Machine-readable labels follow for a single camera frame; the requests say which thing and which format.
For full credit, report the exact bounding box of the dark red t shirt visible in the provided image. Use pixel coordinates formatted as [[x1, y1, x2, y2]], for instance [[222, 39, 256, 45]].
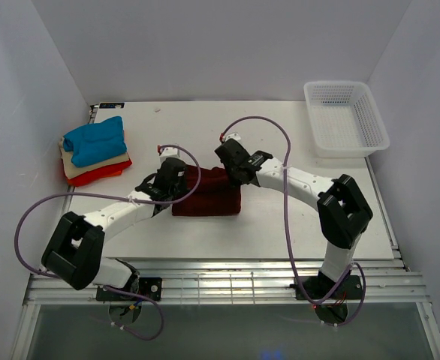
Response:
[[172, 167, 241, 217]]

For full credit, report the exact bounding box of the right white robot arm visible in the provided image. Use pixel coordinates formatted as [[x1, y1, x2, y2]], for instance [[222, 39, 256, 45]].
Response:
[[215, 139, 373, 298]]

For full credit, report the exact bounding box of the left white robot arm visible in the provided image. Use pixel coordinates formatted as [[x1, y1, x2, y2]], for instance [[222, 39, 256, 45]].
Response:
[[41, 157, 188, 300]]

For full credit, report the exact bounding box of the blue folded t shirt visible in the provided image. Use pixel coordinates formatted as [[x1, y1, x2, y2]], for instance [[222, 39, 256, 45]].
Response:
[[62, 116, 127, 167]]

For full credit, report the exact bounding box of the red-orange folded t shirt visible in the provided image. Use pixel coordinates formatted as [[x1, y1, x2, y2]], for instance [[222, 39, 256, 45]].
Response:
[[64, 158, 132, 187]]

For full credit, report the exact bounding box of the beige folded t shirt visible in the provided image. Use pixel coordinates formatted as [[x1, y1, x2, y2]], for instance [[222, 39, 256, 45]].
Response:
[[58, 137, 132, 184]]

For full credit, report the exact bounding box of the white plastic basket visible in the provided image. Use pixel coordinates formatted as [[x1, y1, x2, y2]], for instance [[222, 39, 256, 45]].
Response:
[[303, 81, 390, 158]]

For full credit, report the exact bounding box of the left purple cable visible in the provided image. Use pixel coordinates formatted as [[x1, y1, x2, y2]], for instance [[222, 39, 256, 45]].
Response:
[[15, 145, 202, 341]]

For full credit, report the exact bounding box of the purple cable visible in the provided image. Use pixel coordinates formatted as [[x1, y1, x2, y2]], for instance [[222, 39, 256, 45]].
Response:
[[219, 115, 366, 328], [15, 145, 202, 341]]

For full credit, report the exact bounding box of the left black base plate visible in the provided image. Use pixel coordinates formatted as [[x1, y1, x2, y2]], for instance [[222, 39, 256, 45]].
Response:
[[95, 277, 163, 302]]

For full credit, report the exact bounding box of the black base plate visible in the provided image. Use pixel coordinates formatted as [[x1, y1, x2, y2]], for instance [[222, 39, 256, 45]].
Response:
[[289, 275, 363, 301], [95, 277, 163, 302]]

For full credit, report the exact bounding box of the aluminium rail frame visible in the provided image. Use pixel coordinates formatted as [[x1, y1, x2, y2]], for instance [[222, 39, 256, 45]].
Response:
[[15, 104, 440, 360]]

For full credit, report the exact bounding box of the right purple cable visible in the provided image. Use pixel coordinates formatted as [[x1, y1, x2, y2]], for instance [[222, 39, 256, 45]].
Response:
[[219, 115, 366, 328]]

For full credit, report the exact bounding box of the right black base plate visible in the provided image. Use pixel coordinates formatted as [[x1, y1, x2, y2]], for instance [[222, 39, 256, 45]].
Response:
[[289, 275, 363, 301]]

